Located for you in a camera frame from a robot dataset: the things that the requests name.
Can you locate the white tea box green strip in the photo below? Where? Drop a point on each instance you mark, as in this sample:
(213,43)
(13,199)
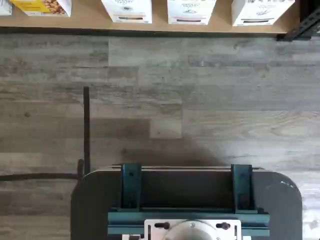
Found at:
(262,12)

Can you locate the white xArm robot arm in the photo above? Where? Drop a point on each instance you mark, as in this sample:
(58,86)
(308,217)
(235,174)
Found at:
(192,231)

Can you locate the white tea box pink strip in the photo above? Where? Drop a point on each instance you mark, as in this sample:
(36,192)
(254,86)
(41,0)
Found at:
(191,11)

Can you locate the white tea box orange strip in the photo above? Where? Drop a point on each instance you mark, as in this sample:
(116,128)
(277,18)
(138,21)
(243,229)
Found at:
(127,11)

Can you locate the tan wooden shelf board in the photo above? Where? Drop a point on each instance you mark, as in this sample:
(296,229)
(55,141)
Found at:
(87,22)

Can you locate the yellow purely elizabeth granola box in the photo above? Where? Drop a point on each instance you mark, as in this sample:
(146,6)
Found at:
(42,7)

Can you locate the dark grey robot cart top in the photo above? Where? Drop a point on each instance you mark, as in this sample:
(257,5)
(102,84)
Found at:
(95,200)

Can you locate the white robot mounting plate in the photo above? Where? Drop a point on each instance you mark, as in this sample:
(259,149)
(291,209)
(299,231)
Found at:
(152,231)

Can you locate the teal metal clamp bracket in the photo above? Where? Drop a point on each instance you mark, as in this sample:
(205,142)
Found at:
(241,186)
(131,185)

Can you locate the teal metal base rail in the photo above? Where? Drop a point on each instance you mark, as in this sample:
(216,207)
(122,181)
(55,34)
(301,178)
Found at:
(125,220)

